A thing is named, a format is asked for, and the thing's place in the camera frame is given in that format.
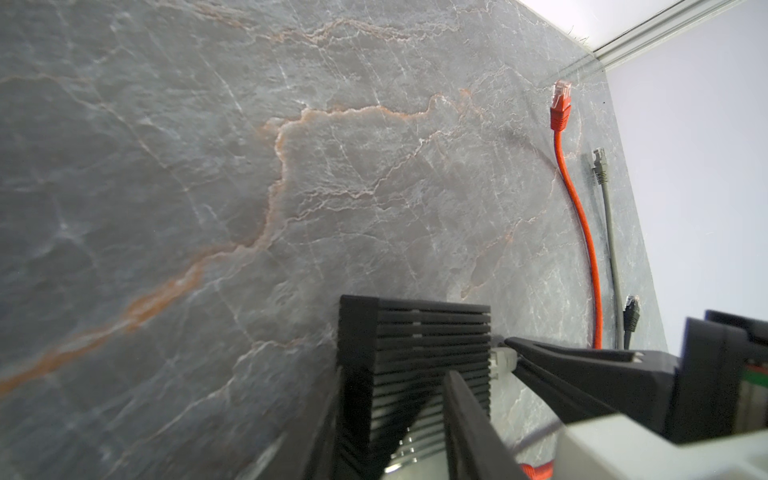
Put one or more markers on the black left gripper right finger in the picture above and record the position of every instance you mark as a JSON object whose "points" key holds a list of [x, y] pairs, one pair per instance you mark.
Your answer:
{"points": [[473, 448]]}

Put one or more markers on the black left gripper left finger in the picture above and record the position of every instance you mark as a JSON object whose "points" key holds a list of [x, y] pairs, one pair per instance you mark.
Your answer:
{"points": [[308, 450]]}

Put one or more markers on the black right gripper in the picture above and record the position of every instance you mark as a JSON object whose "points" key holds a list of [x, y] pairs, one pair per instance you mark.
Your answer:
{"points": [[721, 354]]}

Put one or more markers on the black ribbed network switch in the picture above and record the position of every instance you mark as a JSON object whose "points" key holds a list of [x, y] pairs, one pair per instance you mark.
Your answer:
{"points": [[394, 355]]}

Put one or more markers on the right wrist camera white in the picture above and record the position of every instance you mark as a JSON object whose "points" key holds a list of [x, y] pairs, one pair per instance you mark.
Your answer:
{"points": [[616, 447]]}

